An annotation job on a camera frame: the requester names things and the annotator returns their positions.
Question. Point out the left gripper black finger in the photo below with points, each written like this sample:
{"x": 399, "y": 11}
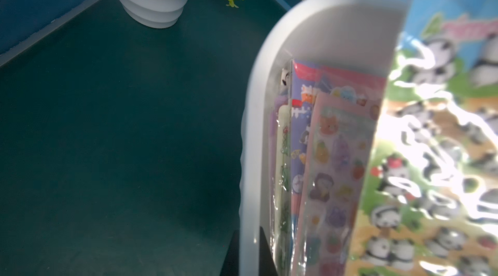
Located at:
{"x": 266, "y": 263}

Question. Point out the pink bonbon drop sticker sheet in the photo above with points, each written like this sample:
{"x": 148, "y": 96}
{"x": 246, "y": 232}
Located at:
{"x": 338, "y": 152}

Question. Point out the green panda sticker sheet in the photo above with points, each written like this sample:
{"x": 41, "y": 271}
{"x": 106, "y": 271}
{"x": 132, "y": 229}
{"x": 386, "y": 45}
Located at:
{"x": 429, "y": 202}

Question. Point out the pink blue cat sticker sheet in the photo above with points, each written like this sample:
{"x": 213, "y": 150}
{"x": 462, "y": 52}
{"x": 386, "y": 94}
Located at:
{"x": 307, "y": 81}

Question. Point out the white plastic storage box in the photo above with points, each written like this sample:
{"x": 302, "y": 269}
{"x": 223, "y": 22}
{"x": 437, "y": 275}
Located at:
{"x": 354, "y": 35}

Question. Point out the pale green sticker sheet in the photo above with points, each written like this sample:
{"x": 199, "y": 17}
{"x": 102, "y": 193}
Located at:
{"x": 281, "y": 200}

